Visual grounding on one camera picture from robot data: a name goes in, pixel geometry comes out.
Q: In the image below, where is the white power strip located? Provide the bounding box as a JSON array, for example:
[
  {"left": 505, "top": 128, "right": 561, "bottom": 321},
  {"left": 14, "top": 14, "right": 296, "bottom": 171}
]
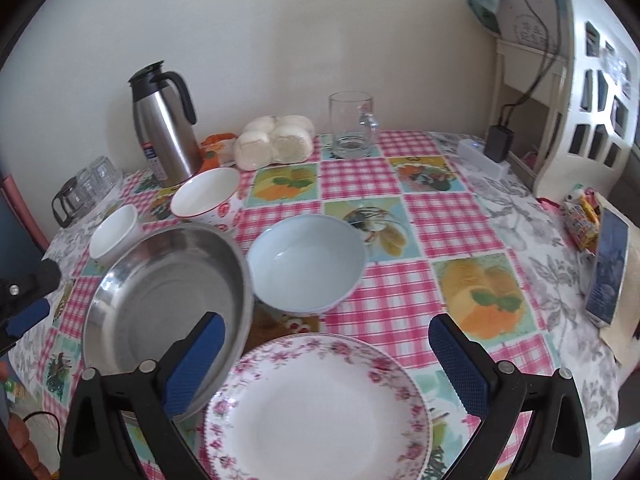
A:
[{"left": 457, "top": 139, "right": 510, "bottom": 180}]

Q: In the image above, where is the grey paper bag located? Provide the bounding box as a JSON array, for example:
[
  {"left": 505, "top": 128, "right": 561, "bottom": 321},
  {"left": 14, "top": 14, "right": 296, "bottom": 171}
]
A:
[{"left": 496, "top": 0, "right": 570, "bottom": 58}]

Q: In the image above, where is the teal cloth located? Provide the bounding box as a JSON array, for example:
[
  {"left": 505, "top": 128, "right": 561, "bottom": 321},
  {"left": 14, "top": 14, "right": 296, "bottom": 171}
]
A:
[{"left": 466, "top": 0, "right": 500, "bottom": 36}]

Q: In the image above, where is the floral rimmed white plate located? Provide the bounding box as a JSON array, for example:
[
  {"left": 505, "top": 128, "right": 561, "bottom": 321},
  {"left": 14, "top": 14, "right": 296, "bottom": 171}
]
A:
[{"left": 204, "top": 334, "right": 432, "bottom": 479}]

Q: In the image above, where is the small white cup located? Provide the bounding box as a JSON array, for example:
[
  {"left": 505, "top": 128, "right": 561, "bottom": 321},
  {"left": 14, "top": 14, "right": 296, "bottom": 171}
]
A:
[{"left": 89, "top": 204, "right": 144, "bottom": 268}]

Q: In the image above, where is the checkered fruit tablecloth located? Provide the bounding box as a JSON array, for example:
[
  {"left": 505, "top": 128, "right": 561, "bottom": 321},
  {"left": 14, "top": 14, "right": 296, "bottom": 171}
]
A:
[{"left": 41, "top": 130, "right": 557, "bottom": 480}]

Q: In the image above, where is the stainless steel round pan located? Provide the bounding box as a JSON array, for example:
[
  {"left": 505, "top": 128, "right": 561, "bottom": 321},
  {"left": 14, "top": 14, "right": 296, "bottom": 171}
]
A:
[{"left": 82, "top": 223, "right": 254, "bottom": 422}]

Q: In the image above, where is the bag of white buns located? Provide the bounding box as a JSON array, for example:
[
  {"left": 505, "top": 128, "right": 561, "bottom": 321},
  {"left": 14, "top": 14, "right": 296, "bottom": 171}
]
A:
[{"left": 233, "top": 115, "right": 316, "bottom": 171}]

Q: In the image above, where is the pink chair back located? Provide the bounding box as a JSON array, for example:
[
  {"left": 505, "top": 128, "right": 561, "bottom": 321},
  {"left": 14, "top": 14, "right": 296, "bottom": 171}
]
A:
[{"left": 1, "top": 174, "right": 50, "bottom": 252}]

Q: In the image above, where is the white cutout shelf unit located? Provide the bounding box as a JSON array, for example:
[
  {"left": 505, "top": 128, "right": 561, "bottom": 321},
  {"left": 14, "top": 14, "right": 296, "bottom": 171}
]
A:
[{"left": 495, "top": 0, "right": 639, "bottom": 203}]

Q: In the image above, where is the white round tray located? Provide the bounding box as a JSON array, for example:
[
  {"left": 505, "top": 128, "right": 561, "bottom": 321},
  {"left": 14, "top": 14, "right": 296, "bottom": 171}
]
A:
[{"left": 51, "top": 169, "right": 124, "bottom": 229}]

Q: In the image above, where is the colourful snack package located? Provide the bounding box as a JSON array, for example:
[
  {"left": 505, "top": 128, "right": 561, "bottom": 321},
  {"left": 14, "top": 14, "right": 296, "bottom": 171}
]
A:
[{"left": 561, "top": 184, "right": 600, "bottom": 254}]

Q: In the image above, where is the upturned drinking glass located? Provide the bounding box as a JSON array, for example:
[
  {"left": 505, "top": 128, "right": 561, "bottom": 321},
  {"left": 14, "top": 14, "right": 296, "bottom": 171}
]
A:
[
  {"left": 90, "top": 156, "right": 122, "bottom": 196},
  {"left": 76, "top": 167, "right": 103, "bottom": 209}
]

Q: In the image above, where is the light blue bowl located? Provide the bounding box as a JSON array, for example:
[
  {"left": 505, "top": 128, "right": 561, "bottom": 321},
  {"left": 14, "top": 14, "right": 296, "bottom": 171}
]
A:
[{"left": 246, "top": 214, "right": 368, "bottom": 316}]

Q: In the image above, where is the orange snack packet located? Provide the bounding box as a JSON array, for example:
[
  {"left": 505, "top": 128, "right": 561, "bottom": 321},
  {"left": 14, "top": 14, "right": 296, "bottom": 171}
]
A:
[{"left": 200, "top": 132, "right": 238, "bottom": 171}]

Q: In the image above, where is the clear glass mug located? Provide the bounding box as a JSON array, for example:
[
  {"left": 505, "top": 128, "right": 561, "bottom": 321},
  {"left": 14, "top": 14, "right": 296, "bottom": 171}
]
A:
[{"left": 329, "top": 91, "right": 378, "bottom": 159}]

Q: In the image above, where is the glass teapot black handle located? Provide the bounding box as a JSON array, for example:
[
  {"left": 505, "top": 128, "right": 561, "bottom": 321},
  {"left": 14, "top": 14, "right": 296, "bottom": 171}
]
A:
[{"left": 51, "top": 177, "right": 94, "bottom": 229}]

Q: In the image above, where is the red patterned white bowl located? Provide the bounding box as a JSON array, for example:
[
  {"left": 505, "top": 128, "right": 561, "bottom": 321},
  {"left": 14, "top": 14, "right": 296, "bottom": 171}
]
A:
[{"left": 170, "top": 168, "right": 243, "bottom": 233}]

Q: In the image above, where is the stainless steel thermos jug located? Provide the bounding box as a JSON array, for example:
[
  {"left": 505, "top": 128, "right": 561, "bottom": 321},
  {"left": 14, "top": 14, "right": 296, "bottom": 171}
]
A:
[{"left": 129, "top": 61, "right": 203, "bottom": 188}]

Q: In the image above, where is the smartphone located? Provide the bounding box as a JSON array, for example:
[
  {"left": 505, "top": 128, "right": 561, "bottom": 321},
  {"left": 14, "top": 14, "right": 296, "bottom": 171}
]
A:
[{"left": 586, "top": 208, "right": 629, "bottom": 326}]

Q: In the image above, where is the black cable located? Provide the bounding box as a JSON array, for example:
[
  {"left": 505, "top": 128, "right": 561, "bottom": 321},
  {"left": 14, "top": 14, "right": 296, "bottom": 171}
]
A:
[{"left": 497, "top": 0, "right": 564, "bottom": 129}]

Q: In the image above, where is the black power adapter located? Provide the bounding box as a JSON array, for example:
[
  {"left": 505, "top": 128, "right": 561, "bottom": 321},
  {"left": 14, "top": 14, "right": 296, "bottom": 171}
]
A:
[{"left": 483, "top": 125, "right": 514, "bottom": 164}]

